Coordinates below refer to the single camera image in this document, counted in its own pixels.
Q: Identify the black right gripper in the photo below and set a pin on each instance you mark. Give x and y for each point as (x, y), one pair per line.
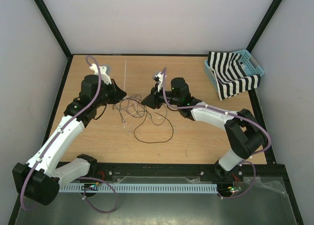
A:
(152, 100)

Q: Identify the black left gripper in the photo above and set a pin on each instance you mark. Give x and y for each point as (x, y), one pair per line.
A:
(117, 93)

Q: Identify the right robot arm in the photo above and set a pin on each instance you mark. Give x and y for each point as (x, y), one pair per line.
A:
(245, 135)

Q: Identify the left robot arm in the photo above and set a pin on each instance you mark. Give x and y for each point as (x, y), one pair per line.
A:
(40, 179)

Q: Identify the black white striped cloth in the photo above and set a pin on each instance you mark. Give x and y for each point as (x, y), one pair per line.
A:
(230, 76)

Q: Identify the light blue perforated basket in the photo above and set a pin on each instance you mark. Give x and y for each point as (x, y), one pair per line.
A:
(251, 66)

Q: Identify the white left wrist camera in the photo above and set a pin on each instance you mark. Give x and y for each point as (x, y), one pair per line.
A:
(104, 71)

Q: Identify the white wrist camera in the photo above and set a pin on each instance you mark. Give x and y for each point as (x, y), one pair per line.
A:
(159, 79)
(104, 71)

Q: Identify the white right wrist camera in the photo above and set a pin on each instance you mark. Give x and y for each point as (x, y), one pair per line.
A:
(159, 79)

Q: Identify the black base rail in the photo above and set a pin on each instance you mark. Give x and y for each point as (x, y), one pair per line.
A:
(206, 172)

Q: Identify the light blue slotted cable duct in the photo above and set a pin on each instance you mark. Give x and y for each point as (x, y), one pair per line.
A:
(142, 188)

